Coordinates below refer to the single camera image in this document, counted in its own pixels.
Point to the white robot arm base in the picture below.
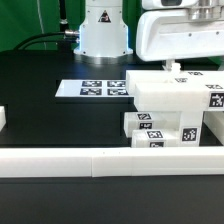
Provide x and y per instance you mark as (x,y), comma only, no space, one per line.
(103,35)

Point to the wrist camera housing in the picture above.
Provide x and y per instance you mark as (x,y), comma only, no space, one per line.
(167,4)

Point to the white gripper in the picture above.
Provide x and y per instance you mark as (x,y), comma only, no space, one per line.
(170,34)

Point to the white tag plate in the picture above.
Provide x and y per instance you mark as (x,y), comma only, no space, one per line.
(91,88)

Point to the white chair back frame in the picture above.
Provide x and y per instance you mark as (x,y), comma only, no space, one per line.
(182,91)

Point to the white chair seat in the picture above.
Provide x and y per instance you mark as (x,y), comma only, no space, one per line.
(190,120)

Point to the white U-shaped fence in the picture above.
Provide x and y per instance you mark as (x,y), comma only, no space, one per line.
(65,140)

